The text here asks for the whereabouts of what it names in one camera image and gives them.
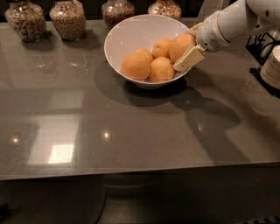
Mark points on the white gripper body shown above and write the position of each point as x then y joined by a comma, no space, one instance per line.
209,34

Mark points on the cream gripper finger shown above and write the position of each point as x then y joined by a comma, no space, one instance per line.
193,55
194,30

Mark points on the large orange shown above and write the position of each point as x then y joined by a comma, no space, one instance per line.
179,45

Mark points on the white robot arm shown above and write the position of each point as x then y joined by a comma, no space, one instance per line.
241,18

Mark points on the white ceramic bowl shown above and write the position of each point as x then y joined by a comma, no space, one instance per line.
141,31

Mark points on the white card stand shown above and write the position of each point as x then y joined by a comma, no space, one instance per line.
209,7

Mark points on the glass jar mixed grains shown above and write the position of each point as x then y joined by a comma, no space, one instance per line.
166,8

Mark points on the orange back middle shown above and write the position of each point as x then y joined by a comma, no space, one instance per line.
161,48

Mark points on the orange front middle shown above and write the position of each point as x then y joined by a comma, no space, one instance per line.
161,70

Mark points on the orange front left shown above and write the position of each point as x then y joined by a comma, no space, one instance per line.
136,66

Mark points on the stack of paper cups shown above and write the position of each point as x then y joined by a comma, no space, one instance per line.
270,71

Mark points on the glass jar dark grains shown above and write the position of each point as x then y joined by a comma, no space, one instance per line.
115,11

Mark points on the glass jar far left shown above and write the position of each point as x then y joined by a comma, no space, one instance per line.
27,20

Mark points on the black wire rack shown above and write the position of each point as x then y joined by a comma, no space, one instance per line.
260,47

